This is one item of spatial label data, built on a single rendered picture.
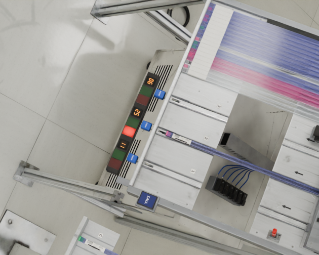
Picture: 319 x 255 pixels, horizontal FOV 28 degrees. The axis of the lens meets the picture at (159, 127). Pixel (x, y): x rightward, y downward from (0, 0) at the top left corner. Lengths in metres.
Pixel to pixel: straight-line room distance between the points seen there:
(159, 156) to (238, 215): 0.55
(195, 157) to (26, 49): 0.90
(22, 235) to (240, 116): 0.96
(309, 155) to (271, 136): 0.51
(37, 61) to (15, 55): 0.09
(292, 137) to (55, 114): 1.03
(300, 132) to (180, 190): 0.41
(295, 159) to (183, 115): 0.36
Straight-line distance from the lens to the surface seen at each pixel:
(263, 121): 2.42
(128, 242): 2.85
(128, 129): 1.97
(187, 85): 1.99
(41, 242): 2.61
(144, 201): 1.86
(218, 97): 1.98
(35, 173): 2.43
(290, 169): 1.95
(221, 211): 2.31
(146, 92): 2.00
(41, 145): 2.56
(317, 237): 1.87
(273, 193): 1.93
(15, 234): 2.55
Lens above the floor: 2.26
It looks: 52 degrees down
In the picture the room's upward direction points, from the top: 96 degrees clockwise
